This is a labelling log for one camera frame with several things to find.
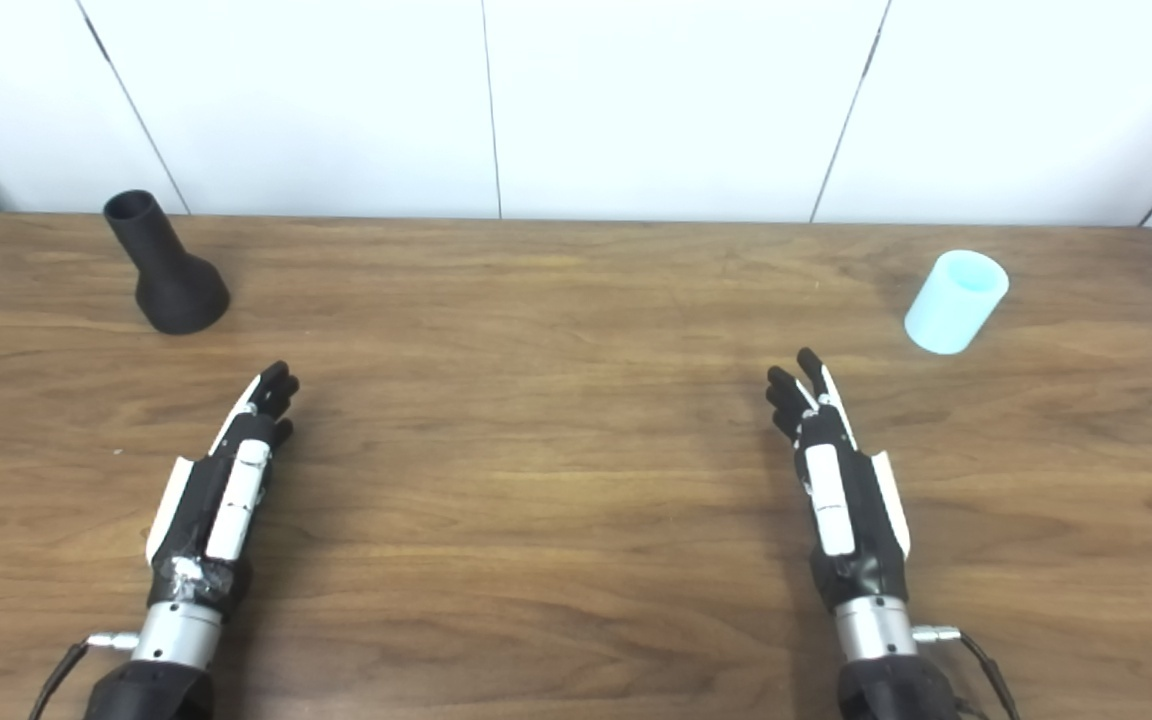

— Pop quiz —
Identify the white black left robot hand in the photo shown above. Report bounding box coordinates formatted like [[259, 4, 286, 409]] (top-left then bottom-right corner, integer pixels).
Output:
[[144, 360, 301, 617]]

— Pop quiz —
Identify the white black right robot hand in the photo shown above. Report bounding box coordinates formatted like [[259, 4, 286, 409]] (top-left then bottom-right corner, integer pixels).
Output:
[[765, 347, 912, 611]]

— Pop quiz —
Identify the black flared nozzle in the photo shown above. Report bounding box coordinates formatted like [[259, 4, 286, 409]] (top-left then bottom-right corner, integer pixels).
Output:
[[103, 189, 231, 336]]

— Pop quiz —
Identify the light blue cylinder cup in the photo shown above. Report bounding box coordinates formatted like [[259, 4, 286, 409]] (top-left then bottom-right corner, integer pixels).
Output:
[[903, 249, 1010, 356]]

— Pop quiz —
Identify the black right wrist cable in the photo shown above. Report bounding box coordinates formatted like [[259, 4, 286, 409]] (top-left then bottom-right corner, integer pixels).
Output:
[[956, 632, 1022, 720]]

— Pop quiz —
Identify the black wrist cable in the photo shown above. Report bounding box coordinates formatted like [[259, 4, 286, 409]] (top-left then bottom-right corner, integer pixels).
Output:
[[956, 632, 1022, 720], [28, 640, 92, 720]]

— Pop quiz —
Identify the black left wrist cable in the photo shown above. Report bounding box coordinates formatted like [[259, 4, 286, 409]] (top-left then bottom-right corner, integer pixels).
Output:
[[28, 640, 92, 720]]

